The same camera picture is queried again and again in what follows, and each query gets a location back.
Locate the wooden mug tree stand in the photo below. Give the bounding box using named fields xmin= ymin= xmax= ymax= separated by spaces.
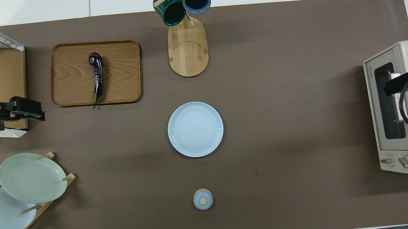
xmin=153 ymin=0 xmax=219 ymax=80

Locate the dark green mug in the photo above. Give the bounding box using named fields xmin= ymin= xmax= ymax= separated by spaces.
xmin=153 ymin=0 xmax=188 ymax=28

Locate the wooden serving tray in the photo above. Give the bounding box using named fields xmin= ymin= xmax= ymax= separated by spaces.
xmin=46 ymin=37 xmax=145 ymax=110

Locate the dark purple eggplant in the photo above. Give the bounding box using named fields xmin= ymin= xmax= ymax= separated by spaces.
xmin=87 ymin=51 xmax=109 ymax=108

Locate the pale green plate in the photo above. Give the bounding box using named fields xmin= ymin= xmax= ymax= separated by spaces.
xmin=0 ymin=149 xmax=69 ymax=207

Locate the wooden plate rack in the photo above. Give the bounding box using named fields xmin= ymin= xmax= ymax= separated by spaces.
xmin=0 ymin=150 xmax=81 ymax=229

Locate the brown table mat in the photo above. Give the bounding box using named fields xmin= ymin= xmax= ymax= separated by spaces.
xmin=0 ymin=0 xmax=408 ymax=229

